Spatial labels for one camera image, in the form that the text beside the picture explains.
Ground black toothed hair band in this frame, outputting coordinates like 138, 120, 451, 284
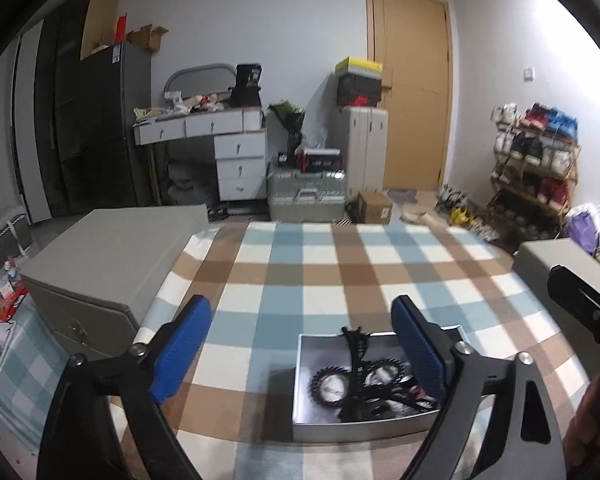
364, 358, 439, 419

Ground black curved hair comb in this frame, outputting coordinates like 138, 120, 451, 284
339, 326, 372, 422

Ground silver grey box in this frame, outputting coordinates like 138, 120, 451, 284
291, 330, 440, 444

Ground black bead bracelet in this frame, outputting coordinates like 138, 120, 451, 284
308, 366, 353, 408

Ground person's right hand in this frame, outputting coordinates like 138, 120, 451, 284
562, 374, 600, 479

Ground grey cabinet right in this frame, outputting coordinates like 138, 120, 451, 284
513, 238, 600, 342

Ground purple bag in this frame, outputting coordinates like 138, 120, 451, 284
566, 203, 600, 256

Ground grey safe box left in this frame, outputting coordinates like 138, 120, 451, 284
20, 205, 209, 361

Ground wooden shoe rack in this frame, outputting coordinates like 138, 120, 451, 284
486, 103, 581, 240

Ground plaid blue brown tablecloth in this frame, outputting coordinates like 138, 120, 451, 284
104, 221, 596, 480

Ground small cardboard box floor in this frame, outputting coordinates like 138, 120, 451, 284
358, 191, 393, 226

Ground white upright suitcase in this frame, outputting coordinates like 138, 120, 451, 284
334, 106, 389, 200

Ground silver flat suitcase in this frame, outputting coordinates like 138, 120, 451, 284
268, 168, 348, 223

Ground white drawer desk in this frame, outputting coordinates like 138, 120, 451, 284
134, 107, 268, 202

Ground black red box on suitcase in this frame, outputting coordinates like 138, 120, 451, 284
277, 148, 342, 174

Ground black red shoe box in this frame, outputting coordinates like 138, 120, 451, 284
337, 74, 381, 107

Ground wooden door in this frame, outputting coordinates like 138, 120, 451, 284
366, 0, 453, 191

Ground black refrigerator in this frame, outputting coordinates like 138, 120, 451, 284
76, 42, 154, 208

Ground yellow shoe box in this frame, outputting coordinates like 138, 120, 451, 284
335, 56, 382, 79

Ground black hat box stack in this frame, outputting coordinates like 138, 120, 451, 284
228, 63, 262, 108

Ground green flower bouquet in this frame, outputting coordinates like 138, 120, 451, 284
268, 100, 306, 142

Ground cardboard box on fridge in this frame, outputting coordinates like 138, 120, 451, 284
126, 24, 169, 53

